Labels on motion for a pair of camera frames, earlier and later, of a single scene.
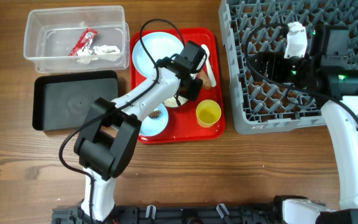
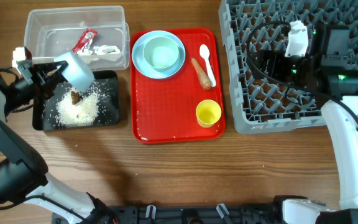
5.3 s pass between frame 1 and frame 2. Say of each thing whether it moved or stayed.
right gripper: stayed
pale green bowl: moved
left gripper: moved
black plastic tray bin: stayed
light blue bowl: moved
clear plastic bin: stayed
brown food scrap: moved
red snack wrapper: stayed
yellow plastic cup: stayed
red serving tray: stayed
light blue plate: stayed
